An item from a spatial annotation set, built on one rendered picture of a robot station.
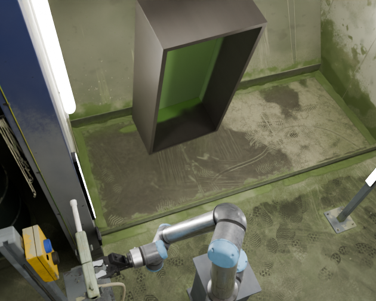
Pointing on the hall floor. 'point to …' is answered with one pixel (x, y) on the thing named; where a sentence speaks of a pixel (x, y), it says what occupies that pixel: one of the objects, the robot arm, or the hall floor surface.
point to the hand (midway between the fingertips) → (87, 273)
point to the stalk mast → (45, 291)
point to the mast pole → (357, 200)
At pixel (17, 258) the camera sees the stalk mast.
